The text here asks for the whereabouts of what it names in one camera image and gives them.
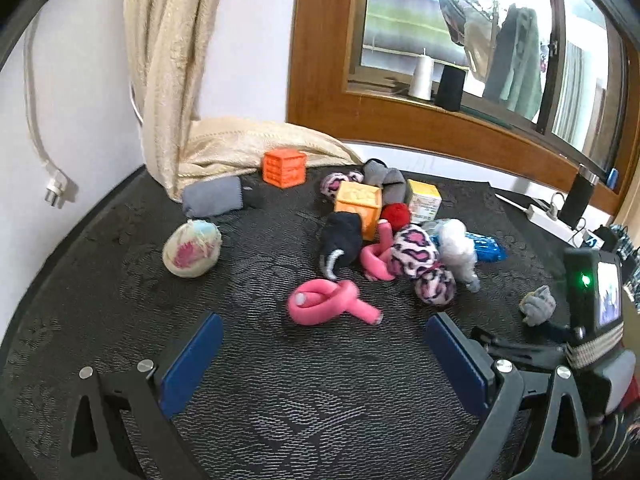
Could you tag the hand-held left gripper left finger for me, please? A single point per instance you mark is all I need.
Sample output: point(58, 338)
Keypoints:
point(192, 365)

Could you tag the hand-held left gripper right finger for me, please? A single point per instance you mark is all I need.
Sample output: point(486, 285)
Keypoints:
point(457, 365)

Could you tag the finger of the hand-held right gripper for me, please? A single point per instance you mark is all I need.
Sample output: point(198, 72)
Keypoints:
point(530, 347)

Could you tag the grey knitted glove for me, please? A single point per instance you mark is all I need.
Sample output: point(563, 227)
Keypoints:
point(539, 305)

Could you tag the blue plastic packet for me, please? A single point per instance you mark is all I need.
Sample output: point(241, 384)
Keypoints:
point(487, 250)

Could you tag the cream pink sock ball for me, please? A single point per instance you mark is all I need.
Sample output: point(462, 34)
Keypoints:
point(192, 247)

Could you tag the pink leopard sock ball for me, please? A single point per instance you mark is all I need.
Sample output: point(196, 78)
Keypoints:
point(415, 252)
point(336, 182)
point(435, 287)

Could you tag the pink foam hair roller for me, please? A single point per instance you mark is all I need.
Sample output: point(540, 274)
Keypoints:
point(325, 305)
point(372, 260)

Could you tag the yellow carton box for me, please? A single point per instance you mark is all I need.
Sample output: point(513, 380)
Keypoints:
point(425, 200)

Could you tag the navy sock ball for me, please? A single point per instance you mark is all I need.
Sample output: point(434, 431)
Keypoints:
point(340, 237)

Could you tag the yellow-orange toy cube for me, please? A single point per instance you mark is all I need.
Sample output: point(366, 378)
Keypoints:
point(357, 200)

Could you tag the grey sock bundle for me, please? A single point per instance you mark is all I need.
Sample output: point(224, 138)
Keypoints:
point(385, 180)

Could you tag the orange number toy cube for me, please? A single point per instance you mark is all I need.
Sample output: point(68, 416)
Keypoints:
point(285, 167)

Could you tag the black patterned tablecloth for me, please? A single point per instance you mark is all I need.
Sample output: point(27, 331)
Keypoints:
point(250, 410)

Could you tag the white power strip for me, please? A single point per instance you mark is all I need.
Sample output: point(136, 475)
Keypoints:
point(542, 217)

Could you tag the black steel-top thermos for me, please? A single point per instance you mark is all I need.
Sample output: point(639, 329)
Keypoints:
point(577, 197)

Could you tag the white fluffy sock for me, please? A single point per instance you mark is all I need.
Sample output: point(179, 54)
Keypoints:
point(455, 247)

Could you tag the blue thread spool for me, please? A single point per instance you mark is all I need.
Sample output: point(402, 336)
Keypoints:
point(613, 176)

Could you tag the red ball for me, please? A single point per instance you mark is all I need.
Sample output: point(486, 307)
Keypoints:
point(396, 215)

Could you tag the grey rolled sock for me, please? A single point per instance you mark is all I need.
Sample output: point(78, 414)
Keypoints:
point(210, 197)

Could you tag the hanging green garment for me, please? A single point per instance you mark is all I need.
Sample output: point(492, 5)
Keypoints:
point(517, 65)

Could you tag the black cylinder on windowsill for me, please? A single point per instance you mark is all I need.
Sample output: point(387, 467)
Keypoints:
point(450, 87)

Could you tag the white thread spool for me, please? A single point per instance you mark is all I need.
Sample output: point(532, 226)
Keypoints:
point(421, 75)

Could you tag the cream textured curtain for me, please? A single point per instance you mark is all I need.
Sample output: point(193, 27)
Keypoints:
point(165, 60)

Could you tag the wooden window frame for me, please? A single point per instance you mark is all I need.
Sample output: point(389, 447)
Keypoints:
point(325, 110)

